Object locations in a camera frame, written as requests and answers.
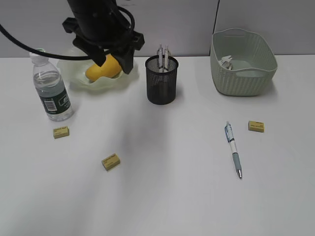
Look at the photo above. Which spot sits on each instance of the pale green woven basket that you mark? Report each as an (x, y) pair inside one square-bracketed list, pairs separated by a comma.
[(253, 62)]

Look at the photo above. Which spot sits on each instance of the black mesh pen holder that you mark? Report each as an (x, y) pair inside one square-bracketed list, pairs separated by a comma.
[(161, 86)]

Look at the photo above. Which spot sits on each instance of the white waste paper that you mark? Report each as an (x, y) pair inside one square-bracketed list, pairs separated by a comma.
[(225, 62)]

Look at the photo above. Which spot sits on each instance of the yellow eraser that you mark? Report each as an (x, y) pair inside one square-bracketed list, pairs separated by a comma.
[(111, 162), (60, 132), (256, 126)]

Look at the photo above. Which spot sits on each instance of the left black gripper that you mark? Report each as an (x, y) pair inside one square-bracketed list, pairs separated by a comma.
[(102, 24)]

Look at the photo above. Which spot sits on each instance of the yellow mango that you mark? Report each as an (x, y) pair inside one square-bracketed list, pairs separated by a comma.
[(109, 69)]

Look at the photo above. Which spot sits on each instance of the blue grey pen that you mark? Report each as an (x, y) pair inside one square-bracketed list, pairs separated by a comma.
[(234, 151)]

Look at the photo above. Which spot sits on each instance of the pale green wavy plate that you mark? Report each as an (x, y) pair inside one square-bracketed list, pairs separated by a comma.
[(74, 75)]

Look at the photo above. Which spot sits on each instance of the clear water bottle green label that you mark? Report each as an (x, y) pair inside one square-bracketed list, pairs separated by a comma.
[(50, 88)]

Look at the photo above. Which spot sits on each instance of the beige grip pen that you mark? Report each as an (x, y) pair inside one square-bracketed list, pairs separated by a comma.
[(166, 59)]

